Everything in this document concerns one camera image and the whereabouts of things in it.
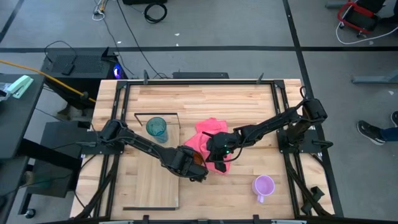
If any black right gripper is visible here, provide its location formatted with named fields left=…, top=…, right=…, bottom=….
left=201, top=131, right=229, bottom=174

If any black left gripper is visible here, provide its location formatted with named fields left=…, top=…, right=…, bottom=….
left=169, top=146, right=210, bottom=183

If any orange plastic mug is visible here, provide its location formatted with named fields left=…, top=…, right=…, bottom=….
left=192, top=151, right=204, bottom=166

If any pink cloth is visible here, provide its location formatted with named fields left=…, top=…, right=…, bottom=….
left=183, top=117, right=233, bottom=177

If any teal translucent tumbler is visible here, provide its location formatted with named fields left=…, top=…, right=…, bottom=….
left=145, top=116, right=170, bottom=144

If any purple plastic mug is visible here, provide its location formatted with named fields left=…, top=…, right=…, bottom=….
left=251, top=174, right=276, bottom=205

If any black power strip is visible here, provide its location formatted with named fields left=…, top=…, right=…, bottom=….
left=172, top=72, right=230, bottom=80

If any black equipment box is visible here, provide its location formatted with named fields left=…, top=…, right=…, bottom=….
left=40, top=121, right=106, bottom=159
left=26, top=160, right=75, bottom=198

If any black computer tower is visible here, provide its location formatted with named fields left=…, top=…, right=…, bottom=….
left=40, top=46, right=127, bottom=110

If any small black adapter box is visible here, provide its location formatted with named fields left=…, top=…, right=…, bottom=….
left=60, top=55, right=76, bottom=76

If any black side desk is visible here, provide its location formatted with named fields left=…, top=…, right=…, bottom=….
left=0, top=73, right=46, bottom=200

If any grey metal table foot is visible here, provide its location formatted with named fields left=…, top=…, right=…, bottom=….
left=325, top=0, right=358, bottom=9
left=351, top=70, right=398, bottom=85

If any person's leg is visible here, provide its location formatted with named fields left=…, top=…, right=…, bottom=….
left=379, top=126, right=398, bottom=142

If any mint green stapler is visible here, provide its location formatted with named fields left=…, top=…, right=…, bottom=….
left=6, top=75, right=34, bottom=100

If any red and black cart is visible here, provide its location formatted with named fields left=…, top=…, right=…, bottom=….
left=337, top=1, right=381, bottom=35

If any clear plastic packet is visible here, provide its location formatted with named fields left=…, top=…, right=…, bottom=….
left=0, top=82, right=12, bottom=102

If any black metal table frame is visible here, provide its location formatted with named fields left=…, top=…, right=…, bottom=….
left=73, top=78, right=335, bottom=224

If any long black floor cable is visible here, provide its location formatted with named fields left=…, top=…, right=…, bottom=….
left=116, top=0, right=170, bottom=79

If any coiled black cable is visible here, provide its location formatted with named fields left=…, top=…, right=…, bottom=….
left=144, top=2, right=168, bottom=24

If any yellow cable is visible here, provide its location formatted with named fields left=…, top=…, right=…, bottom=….
left=0, top=59, right=97, bottom=103

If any white cable with plug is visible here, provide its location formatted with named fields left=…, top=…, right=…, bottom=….
left=91, top=0, right=108, bottom=22

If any thin black looped cable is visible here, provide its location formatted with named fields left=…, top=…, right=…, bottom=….
left=44, top=40, right=78, bottom=65

